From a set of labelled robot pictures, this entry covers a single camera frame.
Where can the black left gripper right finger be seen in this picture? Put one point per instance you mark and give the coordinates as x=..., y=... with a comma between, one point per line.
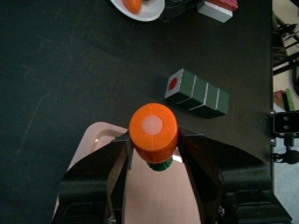
x=229, y=180

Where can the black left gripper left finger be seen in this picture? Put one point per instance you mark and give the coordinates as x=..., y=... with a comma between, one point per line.
x=91, y=180

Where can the orange toy carrot tip piece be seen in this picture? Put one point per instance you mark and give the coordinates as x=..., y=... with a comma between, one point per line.
x=132, y=5

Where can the pink plastic tray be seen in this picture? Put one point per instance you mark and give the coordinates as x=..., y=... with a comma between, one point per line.
x=159, y=192

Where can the green sliced toy sushi roll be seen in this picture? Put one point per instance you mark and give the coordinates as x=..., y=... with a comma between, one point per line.
x=200, y=93

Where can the white red toy block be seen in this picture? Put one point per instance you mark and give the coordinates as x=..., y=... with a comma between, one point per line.
x=216, y=9

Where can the white round plate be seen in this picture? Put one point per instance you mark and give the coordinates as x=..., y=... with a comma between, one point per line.
x=149, y=11

